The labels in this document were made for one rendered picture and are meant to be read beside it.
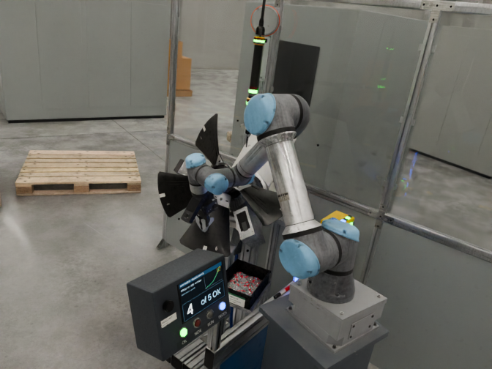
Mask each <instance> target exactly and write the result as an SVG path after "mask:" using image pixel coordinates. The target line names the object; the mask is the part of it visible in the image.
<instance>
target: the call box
mask: <svg viewBox="0 0 492 369"><path fill-rule="evenodd" d="M347 216H348V215H347V214H344V213H342V212H339V211H335V212H333V213H332V214H330V215H328V216H326V217H325V218H323V219H322V220H321V224H322V221H323V220H328V219H330V218H331V217H334V218H337V219H338V220H342V219H343V218H345V217H347ZM353 221H354V217H352V218H350V219H349V220H347V221H346V223H349V224H350V223H352V222H353Z"/></svg>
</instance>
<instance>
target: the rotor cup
mask: <svg viewBox="0 0 492 369"><path fill-rule="evenodd" d="M212 168H213V169H221V168H231V166H230V165H229V164H227V163H217V164H215V165H214V166H212ZM224 193H225V194H228V195H230V196H231V199H234V198H236V197H237V196H239V195H240V194H241V193H240V192H238V191H236V190H233V189H231V188H227V190H226V191H225V192H224Z"/></svg>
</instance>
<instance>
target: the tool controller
mask: <svg viewBox="0 0 492 369"><path fill-rule="evenodd" d="M127 293H128V297H129V302H130V310H131V315H132V320H133V327H134V332H135V340H136V345H137V348H138V349H140V350H142V351H144V352H146V353H147V354H150V355H151V356H153V357H155V358H157V359H159V360H161V361H166V360H167V359H168V358H169V357H171V356H172V355H174V354H175V353H176V352H178V351H179V350H181V349H182V348H184V347H185V346H186V345H187V344H189V343H190V342H192V341H193V340H195V339H196V338H197V337H199V336H200V335H202V334H203V333H204V332H205V331H207V330H208V329H210V328H211V327H213V326H214V325H215V324H217V323H218V322H219V321H221V320H223V319H224V318H225V317H226V316H228V315H229V314H230V313H231V310H230V303H229V296H228V283H227V276H226V263H225V256H224V255H223V254H221V253H215V252H212V251H208V250H202V249H199V248H198V249H195V250H193V251H191V252H189V253H187V254H185V255H183V256H181V257H179V258H177V259H175V260H173V261H170V262H168V263H167V264H164V265H162V266H160V267H158V268H156V269H154V270H152V271H151V272H148V273H146V274H145V275H142V276H140V277H137V278H136V279H134V280H131V281H130V282H128V283H127ZM194 297H196V303H197V309H198V314H196V315H195V316H193V317H192V318H190V319H189V320H187V321H186V322H184V317H183V312H182V305H183V304H184V303H186V302H188V301H189V300H191V299H192V298H194ZM222 301H224V302H225V308H224V310H219V308H218V306H219V304H220V302H222ZM209 309H212V310H213V311H214V315H213V317H212V318H211V319H208V318H207V317H206V313H207V311H208V310H209ZM196 318H200V320H201V325H200V326H199V327H198V328H195V327H194V326H193V322H194V320H195V319H196ZM182 327H186V328H187V334H186V336H185V337H183V338H181V337H180V336H179V331H180V329H181V328H182Z"/></svg>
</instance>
